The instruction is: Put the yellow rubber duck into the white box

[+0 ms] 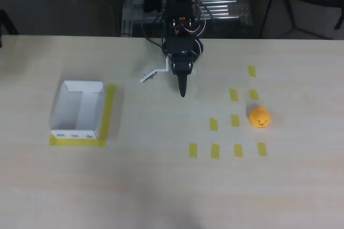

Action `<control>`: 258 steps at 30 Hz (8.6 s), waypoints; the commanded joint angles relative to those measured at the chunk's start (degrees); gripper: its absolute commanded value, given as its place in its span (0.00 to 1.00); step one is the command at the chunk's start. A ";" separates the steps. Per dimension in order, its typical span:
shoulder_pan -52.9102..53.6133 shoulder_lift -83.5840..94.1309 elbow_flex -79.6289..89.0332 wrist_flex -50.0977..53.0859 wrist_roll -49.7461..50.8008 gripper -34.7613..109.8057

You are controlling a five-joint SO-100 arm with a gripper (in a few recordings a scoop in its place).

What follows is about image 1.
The long yellow tape strip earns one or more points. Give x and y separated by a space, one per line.
108 110
75 142

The white cardboard box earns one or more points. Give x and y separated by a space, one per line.
67 105

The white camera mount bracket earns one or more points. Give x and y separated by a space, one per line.
161 70

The yellow rubber duck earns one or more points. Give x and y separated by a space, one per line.
259 117

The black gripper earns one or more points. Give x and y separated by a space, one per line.
182 71

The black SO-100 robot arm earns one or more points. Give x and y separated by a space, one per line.
178 11

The black chair part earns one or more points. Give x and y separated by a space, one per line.
5 22

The black metal table stand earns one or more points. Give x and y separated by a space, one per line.
339 20

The short yellow tape strip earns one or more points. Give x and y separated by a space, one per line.
254 94
238 150
193 150
233 95
262 149
213 124
235 120
251 71
215 151

